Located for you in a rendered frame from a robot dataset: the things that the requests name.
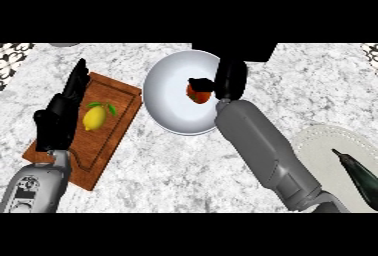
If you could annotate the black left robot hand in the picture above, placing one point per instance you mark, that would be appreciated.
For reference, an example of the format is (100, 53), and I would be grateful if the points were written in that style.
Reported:
(60, 116)

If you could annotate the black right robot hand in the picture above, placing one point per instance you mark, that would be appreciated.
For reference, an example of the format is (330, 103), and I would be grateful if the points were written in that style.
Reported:
(231, 80)

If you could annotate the red tomato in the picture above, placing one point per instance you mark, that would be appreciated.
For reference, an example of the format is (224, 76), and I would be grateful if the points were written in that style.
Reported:
(199, 96)

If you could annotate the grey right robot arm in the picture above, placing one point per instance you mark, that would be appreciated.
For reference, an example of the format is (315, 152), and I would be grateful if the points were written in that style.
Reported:
(268, 153)

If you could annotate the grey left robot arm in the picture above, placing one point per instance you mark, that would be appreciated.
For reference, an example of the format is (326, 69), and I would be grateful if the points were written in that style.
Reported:
(35, 186)

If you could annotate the white bowl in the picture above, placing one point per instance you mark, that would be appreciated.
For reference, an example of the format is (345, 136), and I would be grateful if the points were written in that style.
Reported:
(172, 96)

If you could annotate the pale oval placemat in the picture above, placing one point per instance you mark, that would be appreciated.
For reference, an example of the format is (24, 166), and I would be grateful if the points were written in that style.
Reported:
(326, 160)

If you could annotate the yellow lemon with leaves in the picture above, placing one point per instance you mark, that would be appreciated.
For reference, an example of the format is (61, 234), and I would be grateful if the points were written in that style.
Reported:
(95, 117)

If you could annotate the brown wooden cutting board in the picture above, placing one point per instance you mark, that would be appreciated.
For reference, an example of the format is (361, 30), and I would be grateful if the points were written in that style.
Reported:
(104, 133)

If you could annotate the black white patterned tile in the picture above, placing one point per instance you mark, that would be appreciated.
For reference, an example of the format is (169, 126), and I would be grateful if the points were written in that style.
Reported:
(13, 60)
(371, 53)

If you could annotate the grey round object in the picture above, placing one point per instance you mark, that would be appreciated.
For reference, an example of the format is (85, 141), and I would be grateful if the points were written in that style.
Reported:
(64, 44)

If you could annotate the dark green eggplant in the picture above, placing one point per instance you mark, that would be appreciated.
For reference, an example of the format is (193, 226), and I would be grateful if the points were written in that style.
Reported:
(363, 180)

